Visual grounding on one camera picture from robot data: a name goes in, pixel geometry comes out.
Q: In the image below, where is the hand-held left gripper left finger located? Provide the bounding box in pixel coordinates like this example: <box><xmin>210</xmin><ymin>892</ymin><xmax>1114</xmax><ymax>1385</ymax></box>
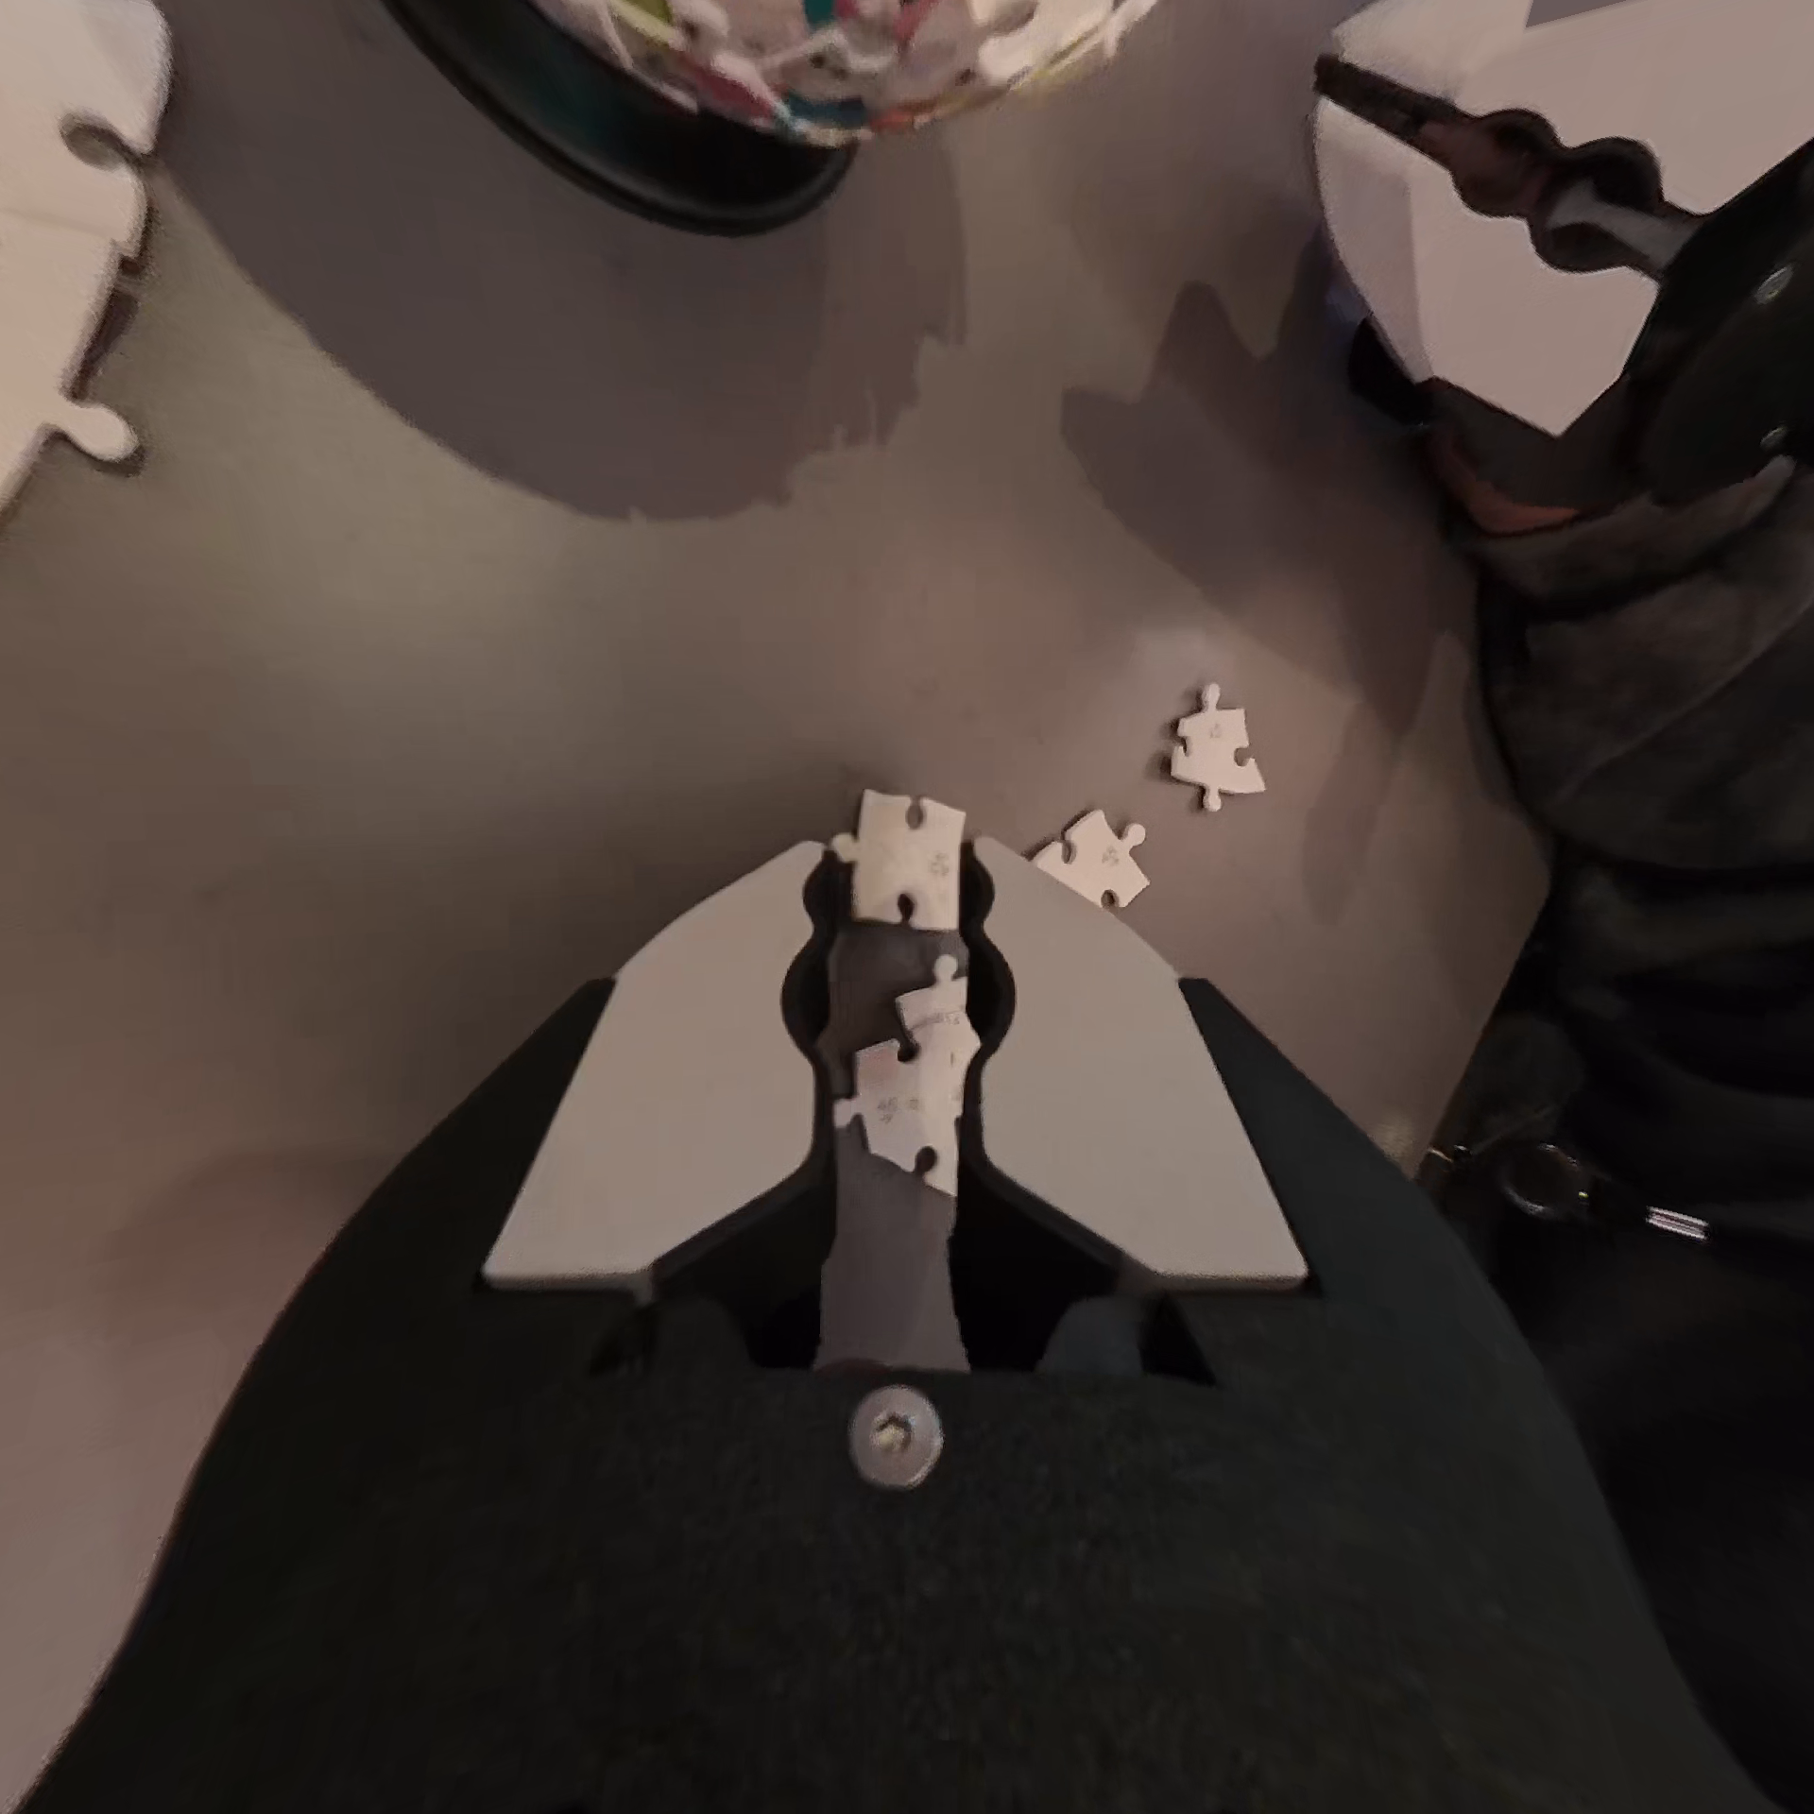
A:
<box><xmin>480</xmin><ymin>836</ymin><xmax>852</xmax><ymax>1374</ymax></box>

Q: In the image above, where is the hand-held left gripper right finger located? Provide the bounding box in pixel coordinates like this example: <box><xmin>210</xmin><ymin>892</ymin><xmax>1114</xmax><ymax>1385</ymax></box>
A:
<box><xmin>962</xmin><ymin>833</ymin><xmax>1312</xmax><ymax>1374</ymax></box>

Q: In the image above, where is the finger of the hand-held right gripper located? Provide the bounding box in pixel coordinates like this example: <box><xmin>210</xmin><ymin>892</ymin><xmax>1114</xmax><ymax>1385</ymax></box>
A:
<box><xmin>1315</xmin><ymin>0</ymin><xmax>1814</xmax><ymax>229</ymax></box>
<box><xmin>1311</xmin><ymin>56</ymin><xmax>1702</xmax><ymax>436</ymax></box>

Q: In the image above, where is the white puzzle piece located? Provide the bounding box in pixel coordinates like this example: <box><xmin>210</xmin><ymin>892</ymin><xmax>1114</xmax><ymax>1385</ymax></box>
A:
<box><xmin>834</xmin><ymin>1038</ymin><xmax>980</xmax><ymax>1203</ymax></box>
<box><xmin>1033</xmin><ymin>807</ymin><xmax>1153</xmax><ymax>914</ymax></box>
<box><xmin>829</xmin><ymin>786</ymin><xmax>971</xmax><ymax>937</ymax></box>
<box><xmin>1168</xmin><ymin>683</ymin><xmax>1267</xmax><ymax>815</ymax></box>
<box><xmin>892</xmin><ymin>953</ymin><xmax>982</xmax><ymax>1083</ymax></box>

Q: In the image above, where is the partly built puzzle ball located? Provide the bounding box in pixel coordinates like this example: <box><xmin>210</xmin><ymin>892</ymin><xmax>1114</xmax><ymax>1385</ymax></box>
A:
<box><xmin>532</xmin><ymin>0</ymin><xmax>1157</xmax><ymax>144</ymax></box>

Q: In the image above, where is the person's right forearm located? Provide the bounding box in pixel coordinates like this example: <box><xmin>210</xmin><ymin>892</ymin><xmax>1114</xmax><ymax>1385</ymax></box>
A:
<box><xmin>1460</xmin><ymin>468</ymin><xmax>1814</xmax><ymax>881</ymax></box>

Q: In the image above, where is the black puzzle ball stand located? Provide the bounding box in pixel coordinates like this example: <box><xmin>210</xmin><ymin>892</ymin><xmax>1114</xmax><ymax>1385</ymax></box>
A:
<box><xmin>383</xmin><ymin>0</ymin><xmax>856</xmax><ymax>238</ymax></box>

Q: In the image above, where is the person's right hand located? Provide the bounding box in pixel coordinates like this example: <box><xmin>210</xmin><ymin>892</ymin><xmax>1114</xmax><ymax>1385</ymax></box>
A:
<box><xmin>1427</xmin><ymin>424</ymin><xmax>1581</xmax><ymax>537</ymax></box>

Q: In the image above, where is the black cord with metal tip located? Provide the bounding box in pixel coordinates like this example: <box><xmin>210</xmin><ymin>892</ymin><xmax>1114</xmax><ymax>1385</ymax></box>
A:
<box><xmin>1416</xmin><ymin>1133</ymin><xmax>1712</xmax><ymax>1248</ymax></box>

